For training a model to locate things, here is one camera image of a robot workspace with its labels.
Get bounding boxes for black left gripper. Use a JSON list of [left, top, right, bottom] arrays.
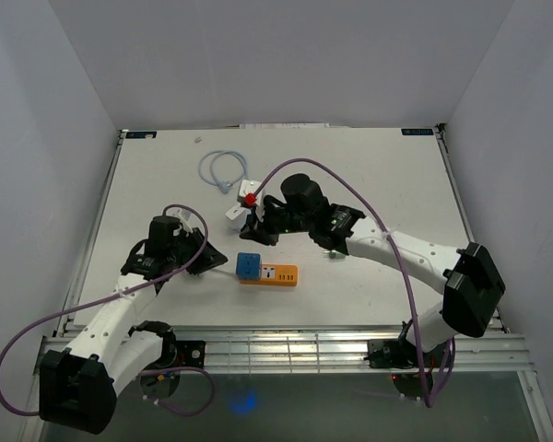
[[168, 227, 228, 274]]

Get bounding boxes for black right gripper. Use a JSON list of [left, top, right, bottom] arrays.
[[240, 198, 312, 248]]

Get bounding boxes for white usb charger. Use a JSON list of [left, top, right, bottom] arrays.
[[225, 204, 249, 232]]

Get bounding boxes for blue cube socket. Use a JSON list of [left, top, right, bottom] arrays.
[[236, 252, 262, 281]]

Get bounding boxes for orange power strip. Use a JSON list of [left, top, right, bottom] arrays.
[[239, 264, 299, 287]]

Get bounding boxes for light blue power cable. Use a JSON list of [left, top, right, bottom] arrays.
[[197, 149, 251, 192]]

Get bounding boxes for green usb charger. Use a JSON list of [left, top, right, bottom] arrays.
[[324, 250, 346, 260]]

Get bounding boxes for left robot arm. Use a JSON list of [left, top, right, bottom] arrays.
[[39, 204, 227, 435]]

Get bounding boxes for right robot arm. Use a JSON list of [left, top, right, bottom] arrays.
[[237, 173, 505, 367]]

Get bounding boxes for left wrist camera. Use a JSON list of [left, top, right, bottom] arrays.
[[169, 207, 193, 232]]

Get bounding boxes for light blue wall plug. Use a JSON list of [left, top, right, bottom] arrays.
[[218, 180, 235, 194]]

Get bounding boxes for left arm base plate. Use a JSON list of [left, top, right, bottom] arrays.
[[145, 340, 206, 370]]

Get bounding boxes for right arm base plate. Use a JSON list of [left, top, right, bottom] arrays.
[[364, 339, 453, 369]]

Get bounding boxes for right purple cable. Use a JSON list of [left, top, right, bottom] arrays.
[[255, 158, 457, 409]]

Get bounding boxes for aluminium frame rail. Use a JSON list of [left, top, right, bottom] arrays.
[[175, 328, 534, 375]]

